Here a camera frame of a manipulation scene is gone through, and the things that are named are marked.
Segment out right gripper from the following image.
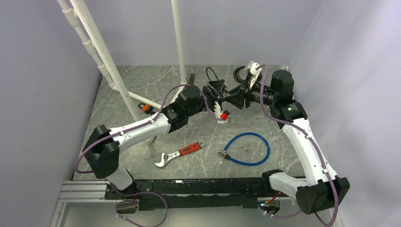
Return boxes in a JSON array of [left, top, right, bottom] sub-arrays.
[[225, 75, 278, 109]]

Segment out aluminium rail frame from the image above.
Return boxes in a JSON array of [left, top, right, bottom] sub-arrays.
[[50, 181, 107, 227]]

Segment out blue cable lock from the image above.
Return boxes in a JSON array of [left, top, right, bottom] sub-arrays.
[[217, 132, 271, 166]]

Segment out black USB cable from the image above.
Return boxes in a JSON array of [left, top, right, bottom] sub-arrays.
[[205, 66, 254, 85]]

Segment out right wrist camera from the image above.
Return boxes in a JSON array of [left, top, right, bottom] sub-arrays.
[[247, 61, 262, 88]]

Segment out red handled adjustable wrench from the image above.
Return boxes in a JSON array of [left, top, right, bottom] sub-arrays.
[[154, 141, 206, 168]]

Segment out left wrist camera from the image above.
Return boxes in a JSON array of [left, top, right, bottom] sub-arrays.
[[214, 101, 230, 124]]

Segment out white PVC pipe frame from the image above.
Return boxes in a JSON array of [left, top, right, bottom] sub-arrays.
[[57, 0, 188, 145]]

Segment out silver lock keys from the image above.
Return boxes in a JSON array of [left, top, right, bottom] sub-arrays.
[[241, 143, 252, 152]]

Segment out orange black padlock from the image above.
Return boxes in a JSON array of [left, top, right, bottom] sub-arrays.
[[138, 103, 156, 115]]

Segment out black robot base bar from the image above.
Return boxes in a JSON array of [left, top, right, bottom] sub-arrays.
[[105, 177, 286, 211]]

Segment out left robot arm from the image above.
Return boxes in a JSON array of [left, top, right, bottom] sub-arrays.
[[79, 79, 225, 199]]

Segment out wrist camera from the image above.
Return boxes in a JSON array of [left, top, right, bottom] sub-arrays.
[[214, 101, 230, 124], [247, 61, 262, 88]]

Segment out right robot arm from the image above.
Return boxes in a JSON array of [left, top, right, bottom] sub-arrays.
[[225, 70, 350, 215]]

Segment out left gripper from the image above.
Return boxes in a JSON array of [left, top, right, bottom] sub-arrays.
[[187, 80, 225, 118]]

